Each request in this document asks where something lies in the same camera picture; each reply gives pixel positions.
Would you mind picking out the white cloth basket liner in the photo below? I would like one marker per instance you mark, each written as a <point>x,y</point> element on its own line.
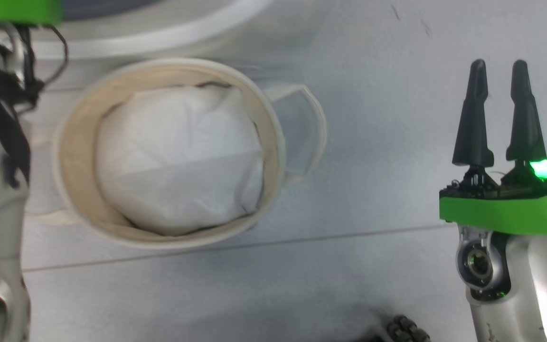
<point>178,161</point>

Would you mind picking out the cream fabric laundry basket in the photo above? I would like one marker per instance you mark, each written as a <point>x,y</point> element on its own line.
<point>76,156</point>

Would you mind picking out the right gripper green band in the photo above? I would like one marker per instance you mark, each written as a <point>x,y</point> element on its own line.
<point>506,211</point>

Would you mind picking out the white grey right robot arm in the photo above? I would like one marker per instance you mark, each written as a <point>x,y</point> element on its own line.
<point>534,285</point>

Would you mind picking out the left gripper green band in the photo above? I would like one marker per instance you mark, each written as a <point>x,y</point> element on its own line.
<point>12,10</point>

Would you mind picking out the white washing machine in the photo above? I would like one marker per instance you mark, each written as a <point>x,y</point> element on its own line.
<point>159,35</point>

